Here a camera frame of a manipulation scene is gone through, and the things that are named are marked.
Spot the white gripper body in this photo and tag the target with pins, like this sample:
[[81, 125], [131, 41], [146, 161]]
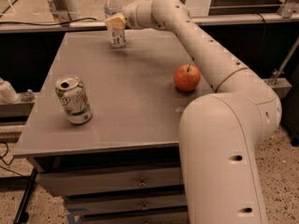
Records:
[[130, 17]]

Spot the clear plastic water bottle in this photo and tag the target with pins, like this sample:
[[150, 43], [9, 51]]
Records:
[[116, 36]]

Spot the bottom grey drawer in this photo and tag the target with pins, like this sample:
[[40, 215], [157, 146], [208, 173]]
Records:
[[139, 219]]

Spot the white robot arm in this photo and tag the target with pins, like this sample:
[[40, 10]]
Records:
[[217, 132]]

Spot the white green soda can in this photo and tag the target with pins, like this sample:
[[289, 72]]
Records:
[[71, 92]]

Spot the black stand leg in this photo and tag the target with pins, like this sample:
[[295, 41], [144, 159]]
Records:
[[28, 183]]

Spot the white cylinder at left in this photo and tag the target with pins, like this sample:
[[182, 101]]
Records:
[[7, 92]]

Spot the top grey drawer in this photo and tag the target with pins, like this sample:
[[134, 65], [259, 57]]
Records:
[[98, 181]]

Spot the red apple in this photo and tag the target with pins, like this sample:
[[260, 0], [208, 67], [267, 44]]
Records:
[[187, 77]]

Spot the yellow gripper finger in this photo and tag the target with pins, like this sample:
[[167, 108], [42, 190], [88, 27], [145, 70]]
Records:
[[116, 21]]

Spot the grey drawer cabinet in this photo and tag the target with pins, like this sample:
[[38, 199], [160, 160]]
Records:
[[136, 111]]

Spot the grey metal rail frame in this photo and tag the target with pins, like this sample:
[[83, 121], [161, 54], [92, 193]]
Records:
[[200, 12]]

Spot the middle grey drawer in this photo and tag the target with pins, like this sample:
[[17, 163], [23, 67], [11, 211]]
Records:
[[109, 205]]

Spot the grey drawer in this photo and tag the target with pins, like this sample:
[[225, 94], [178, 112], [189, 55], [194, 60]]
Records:
[[139, 219], [98, 181], [109, 205]]

